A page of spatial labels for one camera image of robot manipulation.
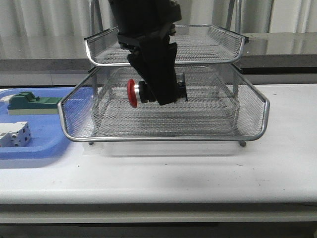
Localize white circuit breaker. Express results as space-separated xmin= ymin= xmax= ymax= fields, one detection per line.
xmin=0 ymin=121 xmax=31 ymax=148

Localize grey stone counter ledge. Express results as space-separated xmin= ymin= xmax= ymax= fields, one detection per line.
xmin=0 ymin=33 xmax=317 ymax=74

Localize grey metal rack frame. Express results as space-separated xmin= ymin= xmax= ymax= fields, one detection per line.
xmin=88 ymin=0 xmax=247 ymax=147

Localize red emergency stop button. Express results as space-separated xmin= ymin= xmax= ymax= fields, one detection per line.
xmin=126 ymin=72 xmax=188 ymax=109

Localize blue plastic tray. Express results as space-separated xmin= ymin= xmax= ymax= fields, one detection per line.
xmin=0 ymin=102 xmax=70 ymax=159

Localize silver mesh tray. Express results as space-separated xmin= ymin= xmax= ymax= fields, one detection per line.
xmin=84 ymin=24 xmax=248 ymax=66
xmin=58 ymin=64 xmax=270 ymax=142
xmin=96 ymin=86 xmax=240 ymax=137

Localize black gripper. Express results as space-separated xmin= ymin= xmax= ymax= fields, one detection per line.
xmin=109 ymin=0 xmax=182 ymax=106

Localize green electrical switch block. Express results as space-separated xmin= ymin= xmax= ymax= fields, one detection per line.
xmin=0 ymin=91 xmax=62 ymax=116

